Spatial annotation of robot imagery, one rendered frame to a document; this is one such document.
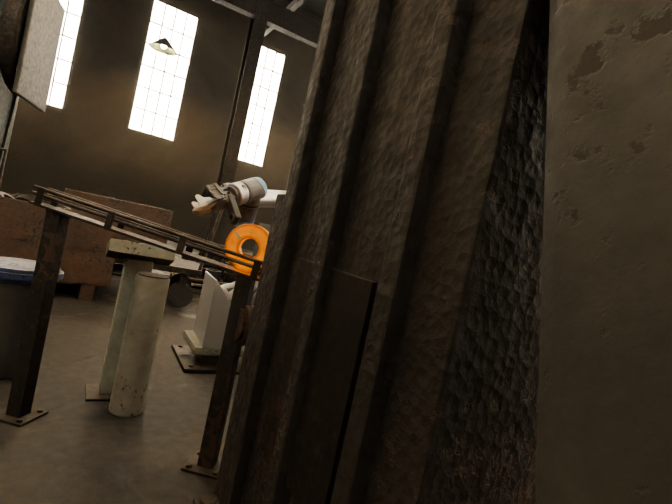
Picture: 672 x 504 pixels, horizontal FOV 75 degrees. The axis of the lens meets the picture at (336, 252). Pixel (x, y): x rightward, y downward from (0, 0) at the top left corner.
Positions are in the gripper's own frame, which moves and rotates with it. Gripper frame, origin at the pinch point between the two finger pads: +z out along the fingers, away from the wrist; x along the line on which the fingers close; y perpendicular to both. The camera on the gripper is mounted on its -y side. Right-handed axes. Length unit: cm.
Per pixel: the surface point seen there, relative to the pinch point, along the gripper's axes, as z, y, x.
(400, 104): 31, -43, 84
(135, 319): 20.1, -11.4, -38.8
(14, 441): 64, -22, -56
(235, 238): 7.8, -21.1, 12.9
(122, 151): -632, 667, -704
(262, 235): 4.0, -26.4, 18.5
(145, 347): 21, -21, -45
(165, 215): -203, 156, -247
